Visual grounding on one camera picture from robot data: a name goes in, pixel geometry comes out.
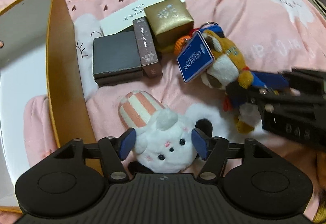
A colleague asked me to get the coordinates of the gold square box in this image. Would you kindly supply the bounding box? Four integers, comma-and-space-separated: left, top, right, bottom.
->
144, 0, 194, 53

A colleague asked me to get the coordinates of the white flat box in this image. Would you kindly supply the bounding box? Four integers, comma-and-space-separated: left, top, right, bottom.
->
99, 0, 185, 35

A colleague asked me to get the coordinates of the red orange knitted ball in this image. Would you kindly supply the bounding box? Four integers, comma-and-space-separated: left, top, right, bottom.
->
174, 28, 199, 56

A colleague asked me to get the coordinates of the pink cloud duvet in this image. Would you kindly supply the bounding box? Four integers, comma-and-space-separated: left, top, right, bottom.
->
1, 0, 325, 222

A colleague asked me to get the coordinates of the black square box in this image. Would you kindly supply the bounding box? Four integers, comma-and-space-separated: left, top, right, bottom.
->
93, 31, 143, 86

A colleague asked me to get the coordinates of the brown slim box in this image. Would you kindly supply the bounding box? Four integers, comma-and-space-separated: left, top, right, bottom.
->
133, 17, 162, 78

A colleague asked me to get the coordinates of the orange cardboard box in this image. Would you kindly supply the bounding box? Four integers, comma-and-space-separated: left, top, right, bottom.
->
1, 0, 96, 213

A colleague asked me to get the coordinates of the brown sailor bear plush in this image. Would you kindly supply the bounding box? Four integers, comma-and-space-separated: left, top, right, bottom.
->
176, 22, 271, 135

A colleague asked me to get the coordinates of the white bunny plush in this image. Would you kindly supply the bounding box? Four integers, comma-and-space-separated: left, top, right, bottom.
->
118, 90, 226, 175

